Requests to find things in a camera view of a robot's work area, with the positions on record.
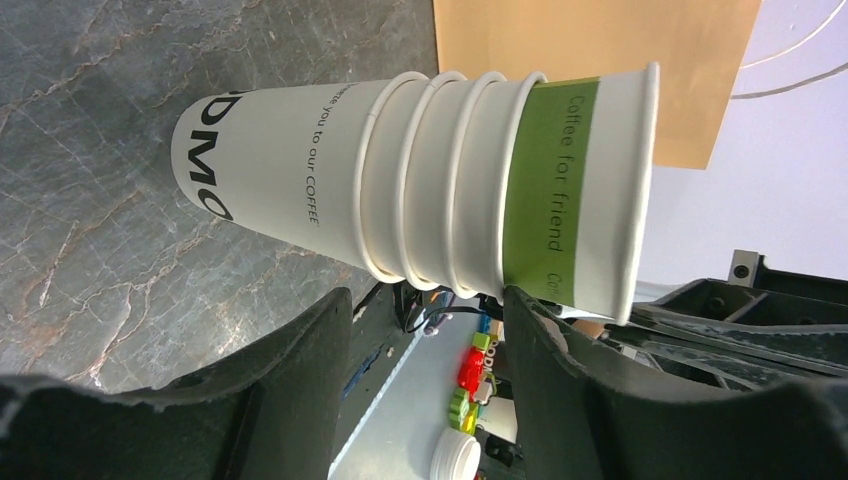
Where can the colourful toy blocks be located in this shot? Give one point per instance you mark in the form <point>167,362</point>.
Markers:
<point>476,380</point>

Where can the green paper coffee cup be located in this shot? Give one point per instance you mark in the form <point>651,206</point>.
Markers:
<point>578,189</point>

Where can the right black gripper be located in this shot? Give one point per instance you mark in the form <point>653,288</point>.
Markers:
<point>755,329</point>

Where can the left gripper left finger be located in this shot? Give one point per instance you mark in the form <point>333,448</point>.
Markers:
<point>267,411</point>

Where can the brown paper bag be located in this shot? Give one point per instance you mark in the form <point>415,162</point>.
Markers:
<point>699,45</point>

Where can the stack of white paper cups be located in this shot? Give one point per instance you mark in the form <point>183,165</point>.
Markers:
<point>405,178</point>

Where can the white plastic jar lid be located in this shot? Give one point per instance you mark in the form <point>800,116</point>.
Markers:
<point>456,456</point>

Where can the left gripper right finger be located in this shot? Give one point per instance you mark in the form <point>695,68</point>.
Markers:
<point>585,411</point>

